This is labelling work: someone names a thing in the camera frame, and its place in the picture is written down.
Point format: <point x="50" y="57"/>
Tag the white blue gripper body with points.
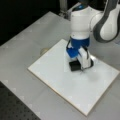
<point x="77" y="49"/>

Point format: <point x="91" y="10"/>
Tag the black whiteboard eraser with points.
<point x="75" y="65"/>

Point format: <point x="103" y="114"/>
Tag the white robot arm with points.
<point x="98" y="17"/>

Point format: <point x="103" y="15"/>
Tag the white whiteboard panel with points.
<point x="82" y="89"/>

